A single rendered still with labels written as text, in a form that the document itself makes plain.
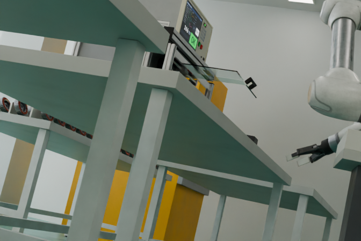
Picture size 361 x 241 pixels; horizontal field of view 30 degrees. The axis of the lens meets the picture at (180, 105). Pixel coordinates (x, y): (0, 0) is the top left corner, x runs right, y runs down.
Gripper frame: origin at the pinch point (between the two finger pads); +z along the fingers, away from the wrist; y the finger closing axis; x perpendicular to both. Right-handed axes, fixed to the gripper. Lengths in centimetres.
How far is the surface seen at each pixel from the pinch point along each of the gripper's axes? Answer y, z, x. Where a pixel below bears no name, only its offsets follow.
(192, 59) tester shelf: -63, 10, 40
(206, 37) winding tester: -44, 9, 60
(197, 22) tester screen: -61, 4, 58
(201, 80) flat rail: -46, 16, 38
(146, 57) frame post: -94, 14, 32
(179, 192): 239, 219, 104
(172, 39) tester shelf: -90, 2, 36
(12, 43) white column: 119, 307, 277
